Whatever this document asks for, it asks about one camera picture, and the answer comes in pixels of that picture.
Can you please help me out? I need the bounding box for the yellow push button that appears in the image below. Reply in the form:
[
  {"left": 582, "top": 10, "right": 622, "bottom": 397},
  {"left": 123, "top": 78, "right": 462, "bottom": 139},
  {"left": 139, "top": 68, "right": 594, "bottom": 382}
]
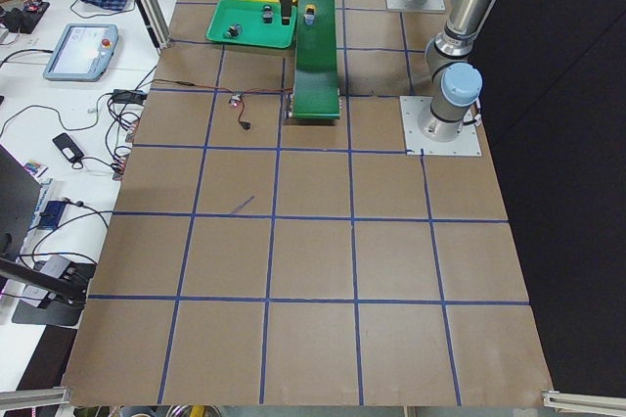
[{"left": 303, "top": 4, "right": 316, "bottom": 25}]

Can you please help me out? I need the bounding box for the green plastic tray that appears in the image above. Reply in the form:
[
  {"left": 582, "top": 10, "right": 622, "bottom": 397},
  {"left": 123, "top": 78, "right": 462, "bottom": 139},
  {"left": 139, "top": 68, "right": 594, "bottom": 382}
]
[{"left": 205, "top": 0, "right": 296, "bottom": 49}]

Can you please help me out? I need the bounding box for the green conveyor belt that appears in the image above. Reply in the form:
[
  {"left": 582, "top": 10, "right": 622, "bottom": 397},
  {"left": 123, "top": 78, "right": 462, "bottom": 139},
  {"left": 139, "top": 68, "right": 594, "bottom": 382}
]
[{"left": 286, "top": 0, "right": 340, "bottom": 120}]

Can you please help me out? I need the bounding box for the small motor controller board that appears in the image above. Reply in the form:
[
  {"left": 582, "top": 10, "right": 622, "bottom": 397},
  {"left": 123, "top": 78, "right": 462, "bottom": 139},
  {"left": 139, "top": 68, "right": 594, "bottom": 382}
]
[{"left": 229, "top": 93, "right": 244, "bottom": 108}]

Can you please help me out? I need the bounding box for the black power adapter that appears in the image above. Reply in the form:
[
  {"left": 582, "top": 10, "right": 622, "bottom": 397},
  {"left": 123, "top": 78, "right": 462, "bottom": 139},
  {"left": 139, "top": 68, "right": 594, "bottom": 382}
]
[{"left": 112, "top": 89, "right": 147, "bottom": 105}]

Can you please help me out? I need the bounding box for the upper teach pendant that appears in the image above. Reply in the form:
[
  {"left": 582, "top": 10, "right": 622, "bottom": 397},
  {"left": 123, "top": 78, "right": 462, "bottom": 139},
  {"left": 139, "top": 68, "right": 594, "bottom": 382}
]
[{"left": 43, "top": 23, "right": 119, "bottom": 82}]

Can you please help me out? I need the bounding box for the black monitor stand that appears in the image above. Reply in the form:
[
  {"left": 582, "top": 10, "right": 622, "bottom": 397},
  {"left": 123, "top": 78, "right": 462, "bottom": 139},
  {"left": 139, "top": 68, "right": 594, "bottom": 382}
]
[{"left": 0, "top": 145, "right": 97, "bottom": 328}]

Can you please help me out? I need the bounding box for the red black wire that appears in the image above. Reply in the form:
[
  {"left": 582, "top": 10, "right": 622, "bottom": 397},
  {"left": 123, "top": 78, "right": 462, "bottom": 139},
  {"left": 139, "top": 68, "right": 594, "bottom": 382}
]
[{"left": 146, "top": 78, "right": 294, "bottom": 127}]

